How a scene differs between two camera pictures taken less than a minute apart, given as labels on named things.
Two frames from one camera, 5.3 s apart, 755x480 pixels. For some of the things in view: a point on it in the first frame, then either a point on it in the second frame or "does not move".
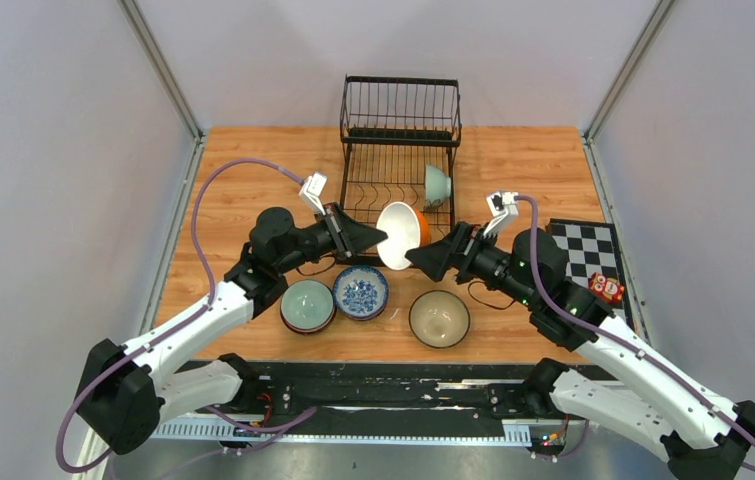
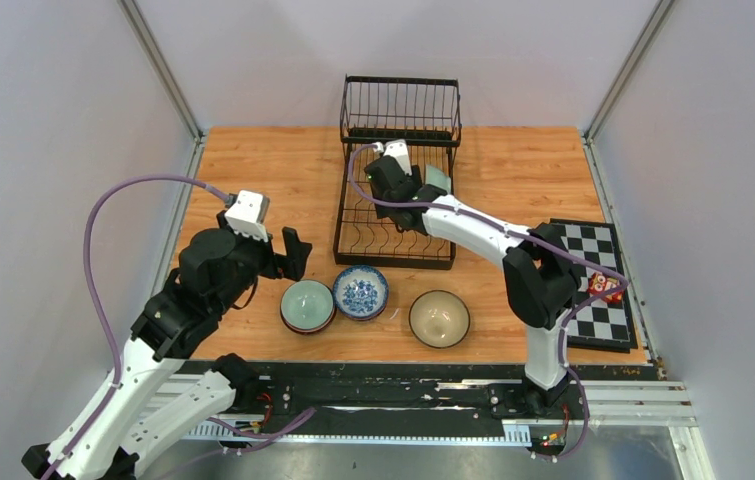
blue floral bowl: (361, 292) does not move
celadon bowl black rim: (307, 306) does not move
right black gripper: (466, 242) to (417, 177)
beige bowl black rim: (439, 319) does not move
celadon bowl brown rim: (437, 185) does not move
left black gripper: (347, 236) to (296, 254)
